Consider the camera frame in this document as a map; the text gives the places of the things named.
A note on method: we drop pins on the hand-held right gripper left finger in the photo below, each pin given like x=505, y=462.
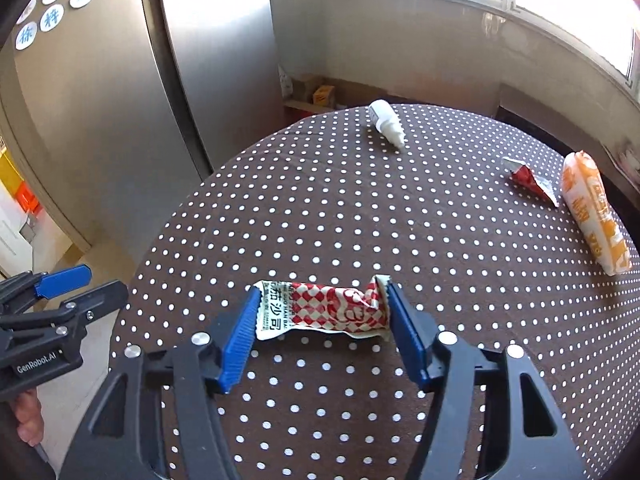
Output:
x=240, y=340

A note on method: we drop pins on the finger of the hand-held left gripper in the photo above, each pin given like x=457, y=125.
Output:
x=60, y=280
x=95, y=302

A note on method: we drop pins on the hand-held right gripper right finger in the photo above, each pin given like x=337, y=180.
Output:
x=405, y=335

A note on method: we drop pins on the red white checked sachet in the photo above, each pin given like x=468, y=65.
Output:
x=325, y=310

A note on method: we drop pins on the person's left hand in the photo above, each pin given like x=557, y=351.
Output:
x=27, y=420

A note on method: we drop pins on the orange plastic box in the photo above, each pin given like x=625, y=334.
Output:
x=27, y=195

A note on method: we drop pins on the yellow plastic box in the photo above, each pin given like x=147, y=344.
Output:
x=7, y=170

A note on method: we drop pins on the stainless steel fridge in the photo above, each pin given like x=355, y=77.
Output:
x=100, y=90

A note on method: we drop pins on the small red sachet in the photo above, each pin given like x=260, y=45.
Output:
x=525, y=177

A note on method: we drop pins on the white plastic bottle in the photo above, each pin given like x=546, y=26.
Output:
x=387, y=122

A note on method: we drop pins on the orange white wrapper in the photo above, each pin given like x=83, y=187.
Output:
x=595, y=215

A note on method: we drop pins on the small yellow box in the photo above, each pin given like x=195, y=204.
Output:
x=324, y=96

